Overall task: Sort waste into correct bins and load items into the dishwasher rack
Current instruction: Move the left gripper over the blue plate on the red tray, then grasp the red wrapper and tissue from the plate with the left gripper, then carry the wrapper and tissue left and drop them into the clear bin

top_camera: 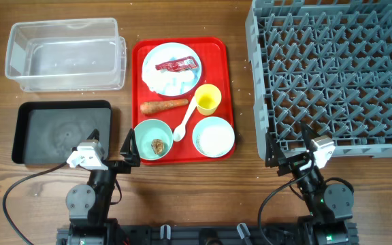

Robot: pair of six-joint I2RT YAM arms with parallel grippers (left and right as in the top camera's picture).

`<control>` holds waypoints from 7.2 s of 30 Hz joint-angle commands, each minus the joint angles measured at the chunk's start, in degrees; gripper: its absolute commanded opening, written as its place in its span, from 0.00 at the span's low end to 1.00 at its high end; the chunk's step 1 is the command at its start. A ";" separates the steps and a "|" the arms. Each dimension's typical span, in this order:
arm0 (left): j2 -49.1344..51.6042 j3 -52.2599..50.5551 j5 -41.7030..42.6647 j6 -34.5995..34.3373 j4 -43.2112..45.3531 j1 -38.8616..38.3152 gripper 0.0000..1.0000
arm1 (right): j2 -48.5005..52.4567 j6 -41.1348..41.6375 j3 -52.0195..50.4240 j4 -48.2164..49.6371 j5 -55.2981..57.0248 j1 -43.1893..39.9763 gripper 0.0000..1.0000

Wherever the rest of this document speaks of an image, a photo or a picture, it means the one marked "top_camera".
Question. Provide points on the white plastic spoon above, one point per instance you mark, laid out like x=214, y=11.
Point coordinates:
x=180, y=130

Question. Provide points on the red serving tray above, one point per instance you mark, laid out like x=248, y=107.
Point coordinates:
x=212, y=54

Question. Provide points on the clear plastic bin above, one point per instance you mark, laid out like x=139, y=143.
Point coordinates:
x=85, y=54

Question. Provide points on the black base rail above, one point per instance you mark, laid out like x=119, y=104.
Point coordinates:
x=278, y=233

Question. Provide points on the white tissue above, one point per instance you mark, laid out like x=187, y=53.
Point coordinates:
x=163, y=80

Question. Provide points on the red snack wrapper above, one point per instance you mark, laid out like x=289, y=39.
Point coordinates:
x=178, y=65

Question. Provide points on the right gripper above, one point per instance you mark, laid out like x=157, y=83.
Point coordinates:
x=290, y=165

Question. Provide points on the white rice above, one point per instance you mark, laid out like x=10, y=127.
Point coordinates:
x=215, y=140

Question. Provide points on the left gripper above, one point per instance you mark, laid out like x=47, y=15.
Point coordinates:
x=128, y=152

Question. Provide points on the light blue plate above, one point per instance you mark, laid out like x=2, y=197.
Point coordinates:
x=168, y=83

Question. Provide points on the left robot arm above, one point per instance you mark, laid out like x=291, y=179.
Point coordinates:
x=89, y=203

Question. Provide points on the brown food scrap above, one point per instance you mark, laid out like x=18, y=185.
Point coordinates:
x=158, y=146

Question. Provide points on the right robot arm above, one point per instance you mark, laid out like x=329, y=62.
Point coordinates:
x=329, y=201

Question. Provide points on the orange carrot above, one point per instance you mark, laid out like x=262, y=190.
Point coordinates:
x=153, y=107

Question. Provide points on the green bowl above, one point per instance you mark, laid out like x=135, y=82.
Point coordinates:
x=146, y=132

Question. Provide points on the grey dishwasher rack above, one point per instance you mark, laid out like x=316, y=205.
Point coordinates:
x=327, y=64

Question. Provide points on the light blue bowl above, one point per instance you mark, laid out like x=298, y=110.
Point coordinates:
x=211, y=120

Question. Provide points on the black plastic tray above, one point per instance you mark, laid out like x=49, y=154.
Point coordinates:
x=47, y=131

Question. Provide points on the yellow plastic cup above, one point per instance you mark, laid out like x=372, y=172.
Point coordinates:
x=208, y=98

